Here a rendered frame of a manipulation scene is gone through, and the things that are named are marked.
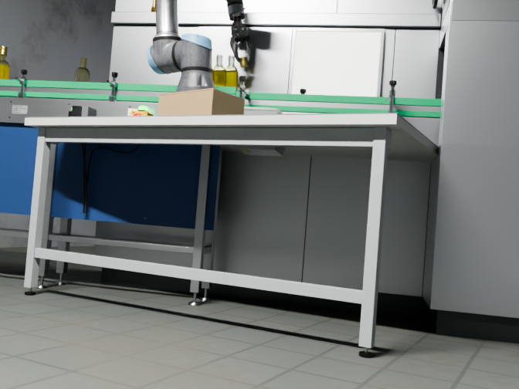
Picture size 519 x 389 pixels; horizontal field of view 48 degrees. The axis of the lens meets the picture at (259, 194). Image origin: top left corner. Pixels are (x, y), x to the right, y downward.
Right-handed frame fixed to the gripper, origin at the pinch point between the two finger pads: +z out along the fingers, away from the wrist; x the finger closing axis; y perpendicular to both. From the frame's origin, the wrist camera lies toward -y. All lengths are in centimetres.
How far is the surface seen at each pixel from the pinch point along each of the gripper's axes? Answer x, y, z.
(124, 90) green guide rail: -56, 5, 8
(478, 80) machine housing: 90, 44, 32
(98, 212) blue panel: -75, 5, 61
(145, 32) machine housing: -47, -24, -27
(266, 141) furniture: 4, 71, 47
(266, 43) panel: 12.5, -8.8, -8.2
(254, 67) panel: 5.0, -9.6, 2.2
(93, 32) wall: -133, -269, -112
